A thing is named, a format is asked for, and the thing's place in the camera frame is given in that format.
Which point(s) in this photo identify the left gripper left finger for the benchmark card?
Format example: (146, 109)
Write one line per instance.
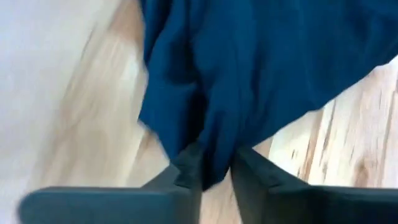
(186, 177)

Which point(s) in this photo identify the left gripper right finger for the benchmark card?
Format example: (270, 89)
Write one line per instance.
(264, 186)

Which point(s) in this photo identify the navy garment white lettered waistband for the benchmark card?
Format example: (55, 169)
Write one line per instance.
(248, 62)

